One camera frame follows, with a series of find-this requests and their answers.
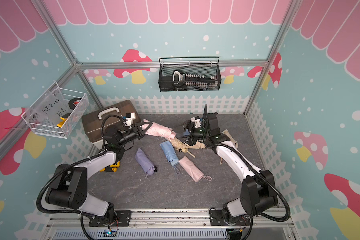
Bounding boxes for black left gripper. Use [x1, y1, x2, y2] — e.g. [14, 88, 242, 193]
[117, 122, 153, 146]

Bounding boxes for beige umbrella sleeve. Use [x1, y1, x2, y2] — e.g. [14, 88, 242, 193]
[218, 129, 238, 165]

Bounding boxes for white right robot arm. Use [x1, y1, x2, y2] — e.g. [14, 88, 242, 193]
[182, 107, 291, 225]

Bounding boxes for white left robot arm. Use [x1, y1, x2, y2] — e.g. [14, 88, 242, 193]
[36, 116, 153, 223]

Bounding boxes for small blue sleeved umbrella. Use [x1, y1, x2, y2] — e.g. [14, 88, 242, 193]
[183, 129, 191, 137]

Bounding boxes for beige sleeved umbrella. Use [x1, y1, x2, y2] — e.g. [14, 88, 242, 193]
[185, 142, 206, 149]

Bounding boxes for light blue sleeved umbrella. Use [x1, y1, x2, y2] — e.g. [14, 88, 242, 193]
[160, 141, 180, 175]

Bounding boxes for purple sleeved umbrella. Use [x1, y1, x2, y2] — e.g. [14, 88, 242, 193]
[135, 148, 158, 179]

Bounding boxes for pink sleeved umbrella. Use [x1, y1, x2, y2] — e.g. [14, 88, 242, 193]
[179, 156, 213, 183]

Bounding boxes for yellow tape measure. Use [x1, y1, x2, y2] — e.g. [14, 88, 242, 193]
[101, 161, 121, 173]

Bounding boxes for socket set in basket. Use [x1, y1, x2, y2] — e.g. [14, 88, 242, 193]
[172, 71, 220, 91]

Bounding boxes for brown and cream toolbox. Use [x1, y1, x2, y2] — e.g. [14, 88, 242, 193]
[81, 99, 139, 143]

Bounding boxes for black tape roll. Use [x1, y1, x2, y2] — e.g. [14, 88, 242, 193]
[69, 98, 81, 110]

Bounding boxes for yellow tool in bin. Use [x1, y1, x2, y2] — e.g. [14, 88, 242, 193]
[57, 113, 71, 128]

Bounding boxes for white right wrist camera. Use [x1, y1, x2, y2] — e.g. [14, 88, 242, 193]
[191, 116, 202, 128]

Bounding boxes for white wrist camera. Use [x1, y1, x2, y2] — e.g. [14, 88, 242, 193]
[122, 112, 136, 127]
[191, 116, 202, 128]

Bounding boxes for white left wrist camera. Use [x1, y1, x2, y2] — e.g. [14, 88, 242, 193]
[122, 112, 136, 127]

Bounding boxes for black wire mesh basket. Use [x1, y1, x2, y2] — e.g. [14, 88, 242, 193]
[158, 57, 222, 92]

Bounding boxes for clear plastic wall bin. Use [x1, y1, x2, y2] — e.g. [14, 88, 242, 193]
[21, 82, 90, 139]

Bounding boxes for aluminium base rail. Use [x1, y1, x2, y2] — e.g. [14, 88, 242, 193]
[44, 207, 298, 240]

